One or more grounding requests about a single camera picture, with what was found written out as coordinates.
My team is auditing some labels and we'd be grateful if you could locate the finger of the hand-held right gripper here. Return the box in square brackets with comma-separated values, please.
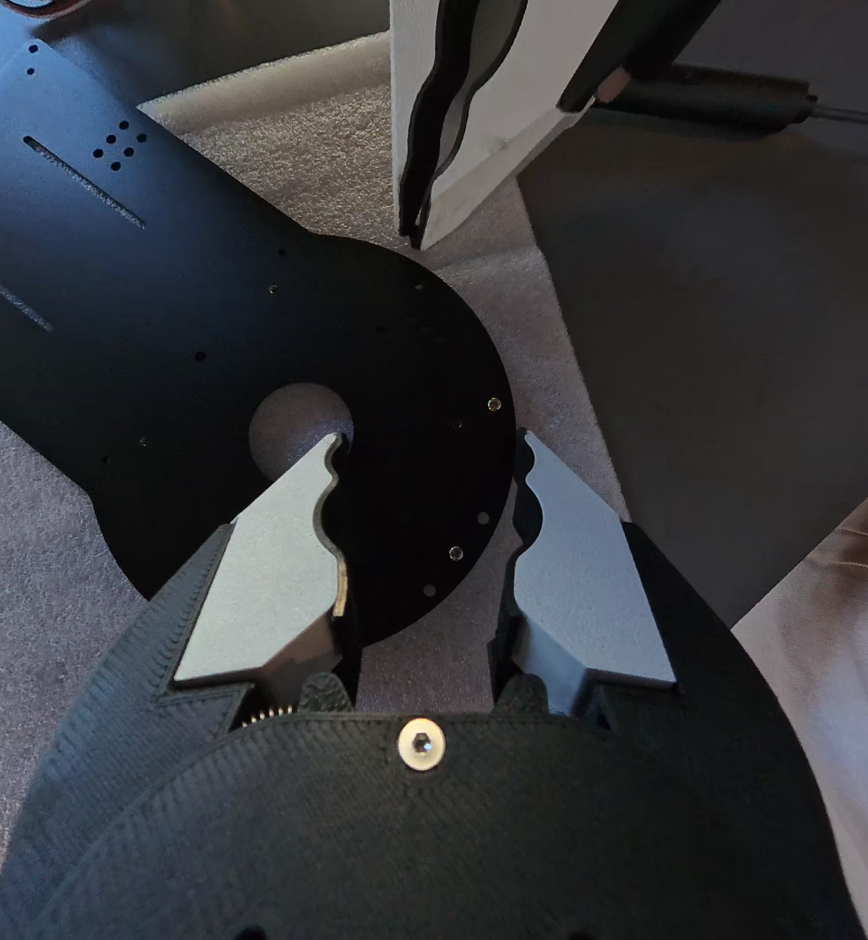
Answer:
[415, 0, 622, 251]
[391, 0, 479, 239]

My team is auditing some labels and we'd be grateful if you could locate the black screwdriver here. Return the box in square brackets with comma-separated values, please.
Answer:
[595, 62, 868, 137]

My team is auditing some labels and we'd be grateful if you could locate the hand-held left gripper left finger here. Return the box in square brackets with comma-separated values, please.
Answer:
[172, 432, 365, 709]

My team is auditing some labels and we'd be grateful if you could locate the grey foam sheet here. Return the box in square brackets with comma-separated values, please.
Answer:
[0, 33, 629, 882]

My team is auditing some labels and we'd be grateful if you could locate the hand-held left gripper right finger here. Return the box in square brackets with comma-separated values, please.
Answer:
[487, 429, 679, 715]

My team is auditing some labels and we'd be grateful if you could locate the black metal base plate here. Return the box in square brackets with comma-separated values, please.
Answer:
[0, 40, 517, 647]

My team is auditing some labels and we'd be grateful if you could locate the red brown servo cable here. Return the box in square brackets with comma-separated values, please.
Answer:
[0, 0, 93, 19]

